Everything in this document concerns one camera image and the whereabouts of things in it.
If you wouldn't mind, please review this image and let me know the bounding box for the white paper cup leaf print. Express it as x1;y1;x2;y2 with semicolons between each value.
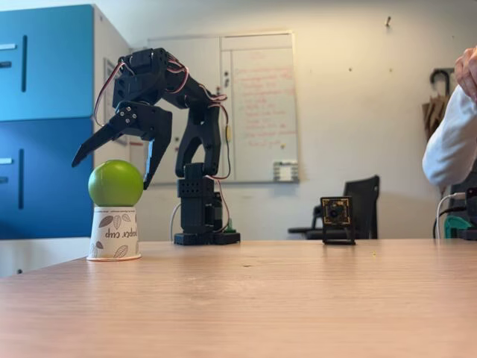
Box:
86;205;143;263

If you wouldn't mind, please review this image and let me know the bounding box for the black umbrella handle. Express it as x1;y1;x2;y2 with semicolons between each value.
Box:
430;69;455;98

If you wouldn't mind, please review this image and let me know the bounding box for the green table clamp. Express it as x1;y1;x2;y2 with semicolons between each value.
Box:
443;215;477;239

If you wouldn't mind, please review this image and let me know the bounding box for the black chair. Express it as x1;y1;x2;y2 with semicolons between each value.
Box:
288;175;381;240

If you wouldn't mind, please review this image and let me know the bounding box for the white cable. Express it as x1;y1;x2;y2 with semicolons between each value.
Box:
434;192;467;239

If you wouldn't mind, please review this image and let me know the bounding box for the large wall whiteboard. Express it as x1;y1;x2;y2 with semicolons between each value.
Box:
147;31;301;186

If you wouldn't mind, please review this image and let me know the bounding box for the person's hand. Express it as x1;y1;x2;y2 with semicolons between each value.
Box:
454;46;477;102

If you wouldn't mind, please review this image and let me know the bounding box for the whiteboard eraser holder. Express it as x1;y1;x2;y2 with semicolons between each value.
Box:
271;160;300;183

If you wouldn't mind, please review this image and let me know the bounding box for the green foam ball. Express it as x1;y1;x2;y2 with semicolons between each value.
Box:
87;159;145;207

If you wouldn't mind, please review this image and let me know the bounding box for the blue and white cabinet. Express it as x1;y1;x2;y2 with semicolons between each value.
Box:
0;4;131;240

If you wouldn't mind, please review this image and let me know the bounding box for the brown folded umbrella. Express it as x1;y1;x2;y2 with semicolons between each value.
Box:
421;92;454;142

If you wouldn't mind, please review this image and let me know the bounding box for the small camera module on stand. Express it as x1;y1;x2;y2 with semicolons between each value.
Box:
320;195;357;245

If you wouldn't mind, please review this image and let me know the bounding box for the person's white sleeved arm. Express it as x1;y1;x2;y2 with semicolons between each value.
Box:
422;84;477;188

